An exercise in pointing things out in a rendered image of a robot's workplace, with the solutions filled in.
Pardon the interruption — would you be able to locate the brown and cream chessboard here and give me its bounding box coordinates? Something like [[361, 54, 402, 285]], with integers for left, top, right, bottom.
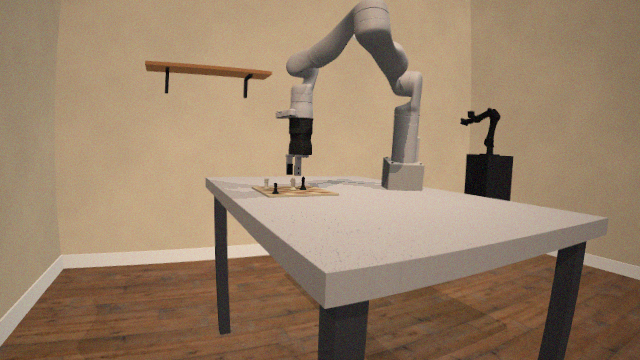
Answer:
[[252, 186, 339, 198]]

